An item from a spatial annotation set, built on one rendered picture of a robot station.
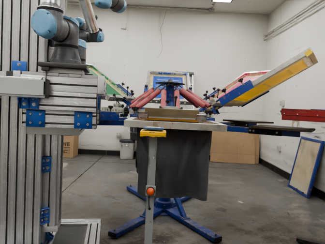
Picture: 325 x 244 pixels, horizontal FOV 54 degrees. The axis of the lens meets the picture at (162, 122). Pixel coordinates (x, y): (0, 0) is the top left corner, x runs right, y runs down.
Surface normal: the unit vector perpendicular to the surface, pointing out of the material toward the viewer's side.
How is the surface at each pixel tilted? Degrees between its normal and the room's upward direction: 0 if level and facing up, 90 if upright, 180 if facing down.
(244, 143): 78
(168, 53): 90
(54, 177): 90
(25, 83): 90
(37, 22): 98
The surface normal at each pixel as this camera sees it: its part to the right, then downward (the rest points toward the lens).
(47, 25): -0.30, 0.17
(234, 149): 0.02, -0.15
